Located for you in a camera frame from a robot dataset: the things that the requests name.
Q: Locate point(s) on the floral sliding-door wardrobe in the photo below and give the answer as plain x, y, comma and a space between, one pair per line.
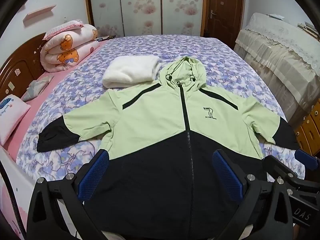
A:
140, 5

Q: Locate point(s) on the beige lace-covered furniture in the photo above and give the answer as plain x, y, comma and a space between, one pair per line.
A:
280, 50

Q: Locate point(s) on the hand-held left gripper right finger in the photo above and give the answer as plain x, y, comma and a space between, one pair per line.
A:
227, 177

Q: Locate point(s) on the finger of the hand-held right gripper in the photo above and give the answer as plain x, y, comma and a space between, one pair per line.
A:
275, 166
306, 158

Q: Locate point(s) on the wooden drawer cabinet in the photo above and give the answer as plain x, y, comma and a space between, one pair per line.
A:
310, 130

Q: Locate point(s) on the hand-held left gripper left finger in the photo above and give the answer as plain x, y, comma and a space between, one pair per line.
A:
93, 172

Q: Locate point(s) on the grey crumpled cloth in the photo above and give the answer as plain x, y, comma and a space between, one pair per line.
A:
35, 87

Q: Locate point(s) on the green and black hooded jacket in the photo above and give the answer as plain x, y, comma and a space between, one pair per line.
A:
150, 110

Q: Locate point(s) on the rolled pink bear-print quilt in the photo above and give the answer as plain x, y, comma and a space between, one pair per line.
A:
72, 52

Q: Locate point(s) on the pink pillow with blue print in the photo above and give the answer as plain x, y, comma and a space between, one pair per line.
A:
12, 117

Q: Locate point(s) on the white folded fleece cloth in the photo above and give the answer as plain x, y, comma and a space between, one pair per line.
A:
130, 70

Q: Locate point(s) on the stacked books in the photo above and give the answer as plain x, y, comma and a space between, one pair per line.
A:
308, 28

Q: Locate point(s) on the pink lace-trimmed cloth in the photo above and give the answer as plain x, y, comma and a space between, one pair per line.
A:
62, 28

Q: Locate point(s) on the pink wall shelf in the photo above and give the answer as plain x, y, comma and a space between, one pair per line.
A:
37, 13

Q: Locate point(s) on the pink bed sheet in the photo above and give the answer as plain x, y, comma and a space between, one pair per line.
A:
32, 111

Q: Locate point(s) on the white and pink bed frame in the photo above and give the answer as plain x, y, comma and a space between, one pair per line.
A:
15, 195

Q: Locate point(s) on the purple floral fleece blanket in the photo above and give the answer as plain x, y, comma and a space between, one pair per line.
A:
150, 45

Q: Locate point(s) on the dark wooden headboard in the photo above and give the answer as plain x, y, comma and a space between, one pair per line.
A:
22, 65

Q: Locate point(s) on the brown wooden door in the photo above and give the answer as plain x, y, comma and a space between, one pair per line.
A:
225, 12

